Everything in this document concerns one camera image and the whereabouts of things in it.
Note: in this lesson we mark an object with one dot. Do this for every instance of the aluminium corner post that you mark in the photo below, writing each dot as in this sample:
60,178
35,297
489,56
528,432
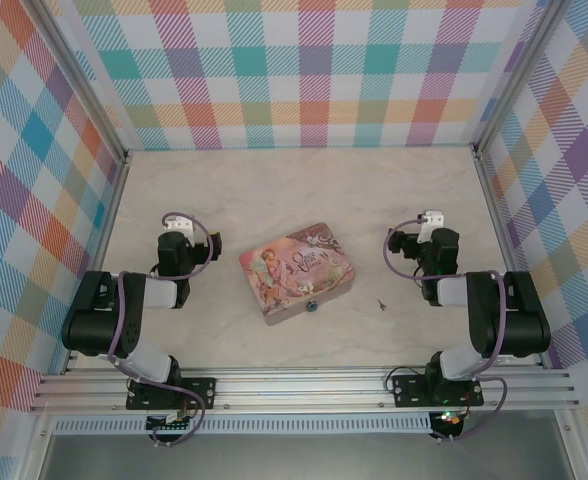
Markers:
516,75
81,80

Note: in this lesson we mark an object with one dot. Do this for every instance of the grey metal shelf panel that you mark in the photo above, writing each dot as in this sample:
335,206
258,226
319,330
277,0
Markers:
299,457

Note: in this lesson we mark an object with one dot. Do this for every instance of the left controller board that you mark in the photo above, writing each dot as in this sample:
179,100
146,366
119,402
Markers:
169,426

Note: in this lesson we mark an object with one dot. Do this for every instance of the left aluminium side rail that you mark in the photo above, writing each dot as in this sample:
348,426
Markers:
105,240

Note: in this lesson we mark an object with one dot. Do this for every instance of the right aluminium corner post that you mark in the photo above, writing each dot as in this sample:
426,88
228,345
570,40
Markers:
516,75

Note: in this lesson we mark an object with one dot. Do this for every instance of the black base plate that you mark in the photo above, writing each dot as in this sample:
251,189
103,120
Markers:
409,390
201,392

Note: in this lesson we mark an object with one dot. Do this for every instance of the aluminium mounting rail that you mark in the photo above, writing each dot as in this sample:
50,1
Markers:
299,390

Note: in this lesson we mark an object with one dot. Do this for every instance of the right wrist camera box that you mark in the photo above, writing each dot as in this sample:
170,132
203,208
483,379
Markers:
432,220

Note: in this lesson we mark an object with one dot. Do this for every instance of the small blue padlock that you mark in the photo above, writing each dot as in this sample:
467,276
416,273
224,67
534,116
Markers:
313,305

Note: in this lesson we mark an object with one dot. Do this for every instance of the pink illustrated tin box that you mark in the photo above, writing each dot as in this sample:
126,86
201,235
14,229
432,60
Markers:
294,270

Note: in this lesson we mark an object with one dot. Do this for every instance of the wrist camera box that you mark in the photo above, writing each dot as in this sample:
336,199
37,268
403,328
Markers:
180,223
432,220

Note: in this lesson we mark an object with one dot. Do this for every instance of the controller board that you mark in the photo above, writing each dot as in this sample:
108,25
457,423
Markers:
449,418
169,426

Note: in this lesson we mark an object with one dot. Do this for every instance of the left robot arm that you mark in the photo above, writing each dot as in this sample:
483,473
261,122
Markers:
99,325

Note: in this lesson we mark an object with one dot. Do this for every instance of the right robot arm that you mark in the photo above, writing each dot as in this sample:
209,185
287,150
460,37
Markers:
519,325

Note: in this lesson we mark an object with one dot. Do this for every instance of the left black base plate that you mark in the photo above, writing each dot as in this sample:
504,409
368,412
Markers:
201,392

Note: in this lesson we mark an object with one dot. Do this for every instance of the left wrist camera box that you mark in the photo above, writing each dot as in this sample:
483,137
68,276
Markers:
180,223

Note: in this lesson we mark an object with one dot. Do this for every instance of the left aluminium corner post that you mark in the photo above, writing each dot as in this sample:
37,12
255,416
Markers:
81,80

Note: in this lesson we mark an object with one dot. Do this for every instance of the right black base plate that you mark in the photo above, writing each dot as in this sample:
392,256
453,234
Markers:
409,390

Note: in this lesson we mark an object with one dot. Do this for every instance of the right controller board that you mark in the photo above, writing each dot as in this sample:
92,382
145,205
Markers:
449,418

